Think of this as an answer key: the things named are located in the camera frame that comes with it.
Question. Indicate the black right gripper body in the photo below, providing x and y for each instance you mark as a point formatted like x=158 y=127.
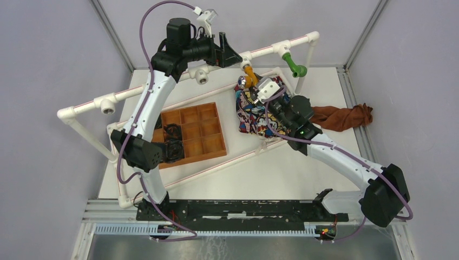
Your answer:
x=277 y=106

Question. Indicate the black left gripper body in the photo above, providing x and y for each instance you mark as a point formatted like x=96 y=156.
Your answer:
x=203 y=50

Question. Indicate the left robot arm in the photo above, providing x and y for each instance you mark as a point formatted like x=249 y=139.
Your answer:
x=138 y=155

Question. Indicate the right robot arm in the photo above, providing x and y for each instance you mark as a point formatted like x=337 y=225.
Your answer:
x=382 y=191

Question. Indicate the green plastic water faucet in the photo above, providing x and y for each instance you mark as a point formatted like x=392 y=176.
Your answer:
x=297 y=70

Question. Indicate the brown cloth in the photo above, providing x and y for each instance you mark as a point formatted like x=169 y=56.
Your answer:
x=341 y=119

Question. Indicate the comic print cloth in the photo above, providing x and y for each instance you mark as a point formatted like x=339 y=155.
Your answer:
x=251 y=116

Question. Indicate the wooden compartment tray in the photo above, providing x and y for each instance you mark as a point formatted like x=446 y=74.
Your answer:
x=201 y=131

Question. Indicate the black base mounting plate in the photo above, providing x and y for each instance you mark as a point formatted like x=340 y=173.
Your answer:
x=249 y=215

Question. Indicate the dark patterned rolled cloth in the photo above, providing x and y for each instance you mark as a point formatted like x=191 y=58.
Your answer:
x=172 y=151

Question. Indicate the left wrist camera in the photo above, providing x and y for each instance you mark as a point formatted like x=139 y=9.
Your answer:
x=205 y=18

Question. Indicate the white pvc pipe frame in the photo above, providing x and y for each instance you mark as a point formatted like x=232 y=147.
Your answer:
x=153 y=95

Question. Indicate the white slotted cable duct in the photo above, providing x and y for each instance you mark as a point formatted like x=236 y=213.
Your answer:
x=158 y=230

